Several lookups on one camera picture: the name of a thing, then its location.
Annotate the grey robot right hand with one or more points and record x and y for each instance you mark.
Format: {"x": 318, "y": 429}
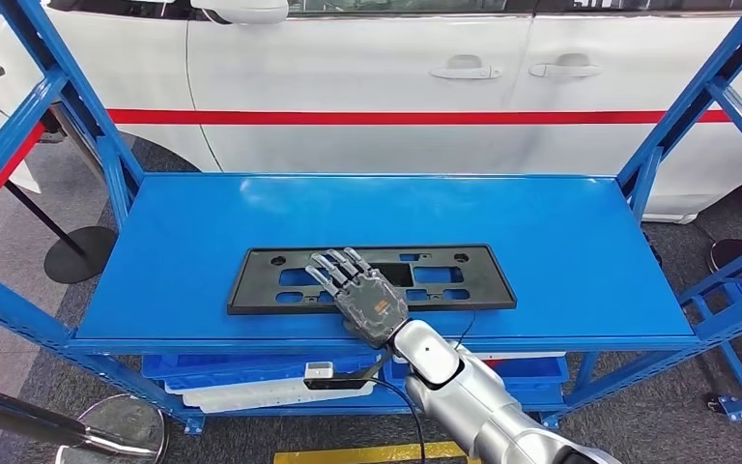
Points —
{"x": 371, "y": 310}

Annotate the black plastic plate bracket part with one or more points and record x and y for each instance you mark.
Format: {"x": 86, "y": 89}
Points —
{"x": 249, "y": 282}

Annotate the blue metal shelf rack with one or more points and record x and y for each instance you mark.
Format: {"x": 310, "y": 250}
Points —
{"x": 217, "y": 224}

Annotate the yellow floor tape square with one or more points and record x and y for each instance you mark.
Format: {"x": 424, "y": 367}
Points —
{"x": 345, "y": 455}

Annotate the white plastic bin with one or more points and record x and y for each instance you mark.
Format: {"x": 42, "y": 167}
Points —
{"x": 249, "y": 397}

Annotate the blue plastic bin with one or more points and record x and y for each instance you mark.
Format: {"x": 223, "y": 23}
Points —
{"x": 524, "y": 371}
{"x": 217, "y": 368}

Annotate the white car with red stripe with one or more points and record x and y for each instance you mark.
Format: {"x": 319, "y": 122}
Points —
{"x": 345, "y": 64}

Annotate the black stanchion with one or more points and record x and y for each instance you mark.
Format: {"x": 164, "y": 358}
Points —
{"x": 80, "y": 256}
{"x": 729, "y": 256}

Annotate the white car side mirror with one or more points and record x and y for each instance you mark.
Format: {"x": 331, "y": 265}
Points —
{"x": 243, "y": 9}

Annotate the grey metal pole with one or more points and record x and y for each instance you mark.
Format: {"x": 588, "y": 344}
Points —
{"x": 83, "y": 150}

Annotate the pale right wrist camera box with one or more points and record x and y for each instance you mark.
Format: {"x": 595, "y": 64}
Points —
{"x": 318, "y": 370}

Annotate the chrome stanchion post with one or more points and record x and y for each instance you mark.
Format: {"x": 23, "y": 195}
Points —
{"x": 25, "y": 419}

